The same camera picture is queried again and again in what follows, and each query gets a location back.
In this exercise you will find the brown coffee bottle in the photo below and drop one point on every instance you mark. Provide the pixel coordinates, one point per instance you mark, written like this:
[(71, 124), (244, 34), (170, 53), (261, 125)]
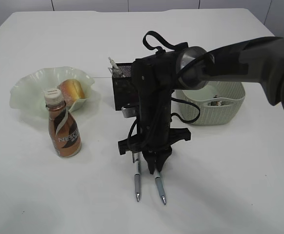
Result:
[(63, 128)]

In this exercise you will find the clear plastic ruler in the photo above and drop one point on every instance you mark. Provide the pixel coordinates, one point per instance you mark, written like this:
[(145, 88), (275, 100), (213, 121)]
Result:
[(116, 73)]

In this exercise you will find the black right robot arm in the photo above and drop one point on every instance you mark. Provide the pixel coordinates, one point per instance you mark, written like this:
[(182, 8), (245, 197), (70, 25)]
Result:
[(174, 67)]

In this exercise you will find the pale green wavy glass plate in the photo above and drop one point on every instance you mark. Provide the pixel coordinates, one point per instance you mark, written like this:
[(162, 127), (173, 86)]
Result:
[(27, 94)]

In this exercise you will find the pale green woven basket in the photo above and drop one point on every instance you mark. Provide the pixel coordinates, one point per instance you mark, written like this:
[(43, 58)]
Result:
[(212, 115)]

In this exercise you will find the grey grip pen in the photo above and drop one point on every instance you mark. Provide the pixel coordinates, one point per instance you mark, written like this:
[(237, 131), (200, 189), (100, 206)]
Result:
[(137, 175)]

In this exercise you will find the blue grip pen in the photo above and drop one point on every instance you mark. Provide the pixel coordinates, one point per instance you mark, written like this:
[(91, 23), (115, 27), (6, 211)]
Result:
[(160, 188)]

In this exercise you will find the golden sugared bread roll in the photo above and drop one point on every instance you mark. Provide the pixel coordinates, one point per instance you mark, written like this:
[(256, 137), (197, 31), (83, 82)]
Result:
[(71, 90)]

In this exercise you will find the brown paper scrap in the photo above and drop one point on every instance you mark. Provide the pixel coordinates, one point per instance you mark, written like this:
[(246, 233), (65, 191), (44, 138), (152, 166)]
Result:
[(217, 101)]

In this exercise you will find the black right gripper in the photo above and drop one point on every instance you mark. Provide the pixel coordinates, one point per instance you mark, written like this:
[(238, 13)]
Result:
[(155, 134)]

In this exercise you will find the beige grip pen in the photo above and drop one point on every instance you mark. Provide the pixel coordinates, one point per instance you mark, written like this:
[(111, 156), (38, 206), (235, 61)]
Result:
[(114, 65)]

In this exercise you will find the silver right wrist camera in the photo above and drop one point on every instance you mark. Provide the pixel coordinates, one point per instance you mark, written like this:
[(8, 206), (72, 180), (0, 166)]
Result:
[(130, 110)]

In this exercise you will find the black mesh pen holder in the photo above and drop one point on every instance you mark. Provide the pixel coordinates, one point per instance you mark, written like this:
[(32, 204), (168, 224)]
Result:
[(124, 91)]

